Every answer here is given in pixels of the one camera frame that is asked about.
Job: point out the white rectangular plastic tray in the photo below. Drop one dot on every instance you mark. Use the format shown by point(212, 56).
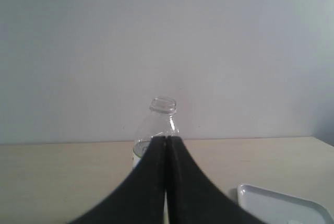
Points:
point(275, 207)

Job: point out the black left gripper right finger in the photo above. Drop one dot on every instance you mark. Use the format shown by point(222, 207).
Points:
point(191, 196)

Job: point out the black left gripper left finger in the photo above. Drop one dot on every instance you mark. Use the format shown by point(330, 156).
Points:
point(140, 197)

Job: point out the clear plastic drink bottle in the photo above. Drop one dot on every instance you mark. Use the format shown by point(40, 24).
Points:
point(159, 122)

